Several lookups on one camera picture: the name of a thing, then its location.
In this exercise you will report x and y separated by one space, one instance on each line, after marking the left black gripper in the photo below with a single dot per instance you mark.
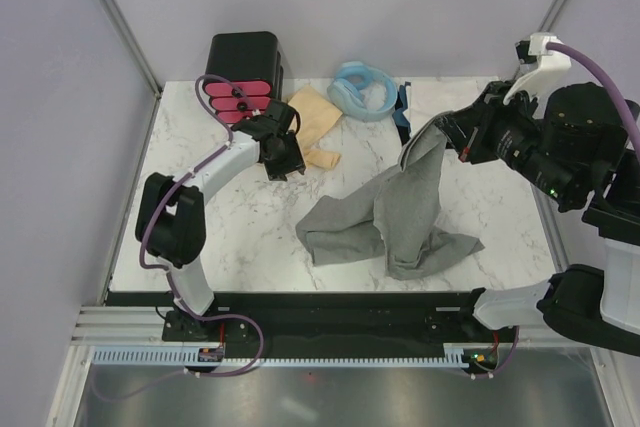
293 164

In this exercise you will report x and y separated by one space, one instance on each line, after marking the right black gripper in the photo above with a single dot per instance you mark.
470 129

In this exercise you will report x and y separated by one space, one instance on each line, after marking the yellow t shirt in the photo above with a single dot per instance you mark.
318 116

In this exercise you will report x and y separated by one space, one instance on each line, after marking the black pink drawer box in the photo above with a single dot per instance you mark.
252 64

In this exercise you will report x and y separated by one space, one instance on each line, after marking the light blue headphones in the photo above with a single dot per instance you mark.
346 91

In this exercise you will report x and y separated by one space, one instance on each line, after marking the grey t shirt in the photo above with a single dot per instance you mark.
392 216

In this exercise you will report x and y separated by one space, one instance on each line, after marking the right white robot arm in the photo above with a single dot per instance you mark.
576 155

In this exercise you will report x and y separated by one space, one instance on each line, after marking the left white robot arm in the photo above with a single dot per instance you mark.
171 221

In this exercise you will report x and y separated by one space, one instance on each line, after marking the white blue folded t shirt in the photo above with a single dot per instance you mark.
421 99

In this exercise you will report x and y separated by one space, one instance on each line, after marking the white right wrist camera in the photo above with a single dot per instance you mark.
540 68

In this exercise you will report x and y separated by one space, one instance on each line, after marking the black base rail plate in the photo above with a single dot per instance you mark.
336 324

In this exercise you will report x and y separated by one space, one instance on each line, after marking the light blue cable duct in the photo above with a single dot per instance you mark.
197 357

